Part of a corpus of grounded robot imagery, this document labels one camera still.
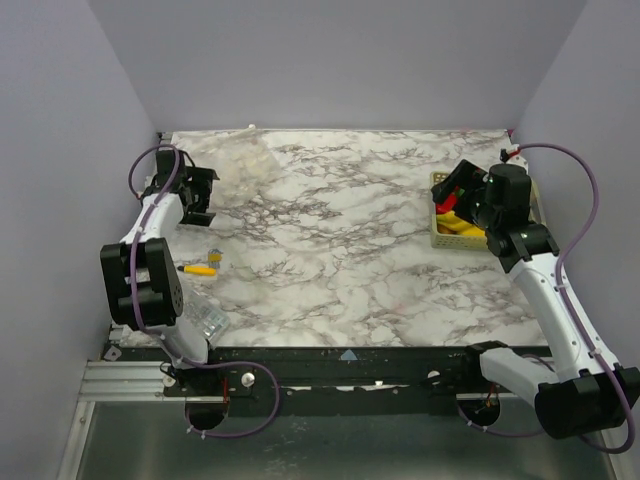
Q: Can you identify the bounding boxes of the clear zip top bag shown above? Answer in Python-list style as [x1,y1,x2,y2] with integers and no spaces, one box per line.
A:
[193,124,281,207]

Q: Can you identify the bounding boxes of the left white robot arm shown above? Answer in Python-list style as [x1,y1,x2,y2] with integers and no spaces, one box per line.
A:
[100,144,222,395]

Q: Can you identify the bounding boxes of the red bell pepper toy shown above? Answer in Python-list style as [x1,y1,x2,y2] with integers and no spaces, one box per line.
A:
[435,188,459,215]

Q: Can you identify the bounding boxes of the yellow banana bunch toy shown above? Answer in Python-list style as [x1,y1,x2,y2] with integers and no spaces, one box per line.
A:
[436,211,485,238]

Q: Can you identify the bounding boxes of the beige plastic basket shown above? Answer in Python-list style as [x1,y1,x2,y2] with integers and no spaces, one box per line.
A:
[430,171,546,251]

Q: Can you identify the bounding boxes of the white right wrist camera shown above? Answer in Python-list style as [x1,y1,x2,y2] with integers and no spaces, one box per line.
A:
[499,145,528,170]

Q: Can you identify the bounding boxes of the yellow handled small tool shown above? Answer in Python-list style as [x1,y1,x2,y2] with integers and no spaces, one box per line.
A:
[177,265,217,277]

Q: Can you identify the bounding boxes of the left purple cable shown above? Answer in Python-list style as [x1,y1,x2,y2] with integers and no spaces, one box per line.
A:
[127,144,281,441]

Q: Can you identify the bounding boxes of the aluminium extrusion rail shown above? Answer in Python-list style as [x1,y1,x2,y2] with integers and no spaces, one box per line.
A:
[79,361,176,402]

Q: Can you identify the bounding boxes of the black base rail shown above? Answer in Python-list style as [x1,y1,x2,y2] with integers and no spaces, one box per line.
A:
[102,342,521,419]

